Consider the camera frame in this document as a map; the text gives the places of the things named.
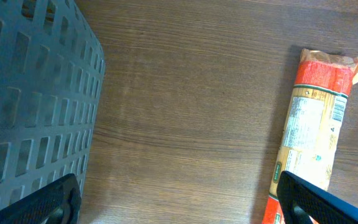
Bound orange spaghetti packet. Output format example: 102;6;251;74
262;49;358;223

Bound grey plastic basket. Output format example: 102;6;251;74
0;0;106;210

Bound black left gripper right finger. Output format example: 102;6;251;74
277;171;358;224

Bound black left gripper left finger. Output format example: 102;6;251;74
0;173;81;224

